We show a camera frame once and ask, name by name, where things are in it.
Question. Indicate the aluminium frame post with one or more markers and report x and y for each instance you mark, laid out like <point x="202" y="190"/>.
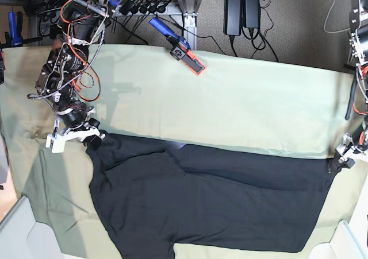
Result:
<point x="189" y="10"/>

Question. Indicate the left black power adapter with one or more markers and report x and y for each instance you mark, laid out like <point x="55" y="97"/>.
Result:
<point x="232" y="17"/>

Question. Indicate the white bin at right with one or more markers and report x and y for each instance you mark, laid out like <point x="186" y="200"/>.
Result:
<point x="348" y="241"/>

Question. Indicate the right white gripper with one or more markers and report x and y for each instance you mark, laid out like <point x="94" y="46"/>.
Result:
<point x="81" y="126"/>

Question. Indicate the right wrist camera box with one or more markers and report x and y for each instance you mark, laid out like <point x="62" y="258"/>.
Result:
<point x="55" y="143"/>

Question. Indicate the light green table cloth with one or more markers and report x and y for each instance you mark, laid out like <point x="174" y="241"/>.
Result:
<point x="236" y="104"/>

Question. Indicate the right black power adapter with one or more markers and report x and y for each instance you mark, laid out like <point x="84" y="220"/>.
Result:
<point x="251" y="14"/>

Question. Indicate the white bin at left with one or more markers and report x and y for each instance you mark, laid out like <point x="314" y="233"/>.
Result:
<point x="24" y="237"/>

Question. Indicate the black T-shirt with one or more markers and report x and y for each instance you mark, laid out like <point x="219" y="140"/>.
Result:
<point x="151" y="194"/>

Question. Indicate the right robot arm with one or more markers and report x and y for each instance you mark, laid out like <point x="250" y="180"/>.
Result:
<point x="82" y="23"/>

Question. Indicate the black power adapter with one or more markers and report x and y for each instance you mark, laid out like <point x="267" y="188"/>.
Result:
<point x="232" y="17"/>
<point x="251" y="14"/>

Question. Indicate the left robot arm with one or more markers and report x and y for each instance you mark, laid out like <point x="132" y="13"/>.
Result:
<point x="358" y="43"/>

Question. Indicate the blue orange bar clamp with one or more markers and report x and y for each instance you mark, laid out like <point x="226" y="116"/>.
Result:
<point x="181" y="49"/>

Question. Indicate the blue clamp at left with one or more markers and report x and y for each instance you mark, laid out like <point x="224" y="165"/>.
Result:
<point x="13" y="38"/>

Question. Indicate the white power strip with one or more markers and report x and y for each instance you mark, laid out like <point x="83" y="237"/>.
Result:
<point x="131" y="8"/>

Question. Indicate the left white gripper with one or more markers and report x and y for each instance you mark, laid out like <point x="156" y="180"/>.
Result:
<point x="353" y="147"/>

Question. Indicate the white bin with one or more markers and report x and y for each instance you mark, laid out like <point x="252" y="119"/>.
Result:
<point x="348" y="241"/>
<point x="24" y="237"/>

